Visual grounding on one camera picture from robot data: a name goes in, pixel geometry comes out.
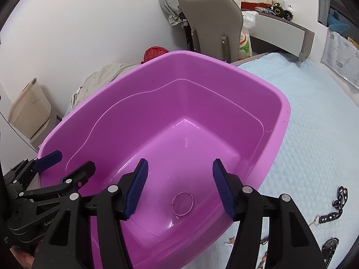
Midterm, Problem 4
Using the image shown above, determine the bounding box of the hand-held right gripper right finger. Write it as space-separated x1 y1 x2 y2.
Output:
212 158 327 269

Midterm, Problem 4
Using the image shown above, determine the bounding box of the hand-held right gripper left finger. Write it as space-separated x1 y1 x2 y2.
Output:
32 158 149 269

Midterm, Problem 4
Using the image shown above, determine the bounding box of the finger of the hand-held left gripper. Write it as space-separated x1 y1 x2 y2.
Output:
4 150 63 191
18 161 96 203

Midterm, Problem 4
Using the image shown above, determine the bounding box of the thin silver bangle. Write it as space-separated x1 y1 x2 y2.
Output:
172 192 195 217

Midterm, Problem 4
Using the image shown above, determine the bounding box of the purple plastic basin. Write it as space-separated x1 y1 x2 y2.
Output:
37 50 291 269

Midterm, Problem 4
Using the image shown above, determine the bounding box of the beige laundry basket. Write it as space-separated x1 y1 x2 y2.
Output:
7 78 52 139

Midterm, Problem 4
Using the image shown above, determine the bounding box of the grey crumpled cloth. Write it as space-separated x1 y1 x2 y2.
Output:
63 62 141 118

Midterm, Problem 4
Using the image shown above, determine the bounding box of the light blue blanket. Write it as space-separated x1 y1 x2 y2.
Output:
230 52 359 269

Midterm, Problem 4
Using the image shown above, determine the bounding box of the black wristwatch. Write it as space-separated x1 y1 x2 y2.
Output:
320 238 340 269

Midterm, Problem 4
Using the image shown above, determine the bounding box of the red plastic basket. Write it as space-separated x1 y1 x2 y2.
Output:
141 46 170 63

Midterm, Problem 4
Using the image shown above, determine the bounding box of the white plastic bag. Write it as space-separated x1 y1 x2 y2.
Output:
238 11 258 60

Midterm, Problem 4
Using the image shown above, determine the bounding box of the grey chair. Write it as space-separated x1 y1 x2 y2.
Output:
177 0 244 63

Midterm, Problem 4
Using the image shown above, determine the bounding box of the blue patterned blanket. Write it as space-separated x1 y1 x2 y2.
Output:
321 28 359 89

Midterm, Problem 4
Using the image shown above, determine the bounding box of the red box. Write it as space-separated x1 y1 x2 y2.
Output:
241 1 265 11

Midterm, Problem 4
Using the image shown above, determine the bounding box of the black toy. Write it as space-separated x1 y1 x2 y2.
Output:
272 4 294 20

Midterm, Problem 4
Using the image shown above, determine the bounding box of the blue plush toy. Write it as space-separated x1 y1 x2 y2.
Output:
328 10 350 33

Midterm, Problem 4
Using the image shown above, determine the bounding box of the black printed lanyard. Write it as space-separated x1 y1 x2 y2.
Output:
313 186 349 226

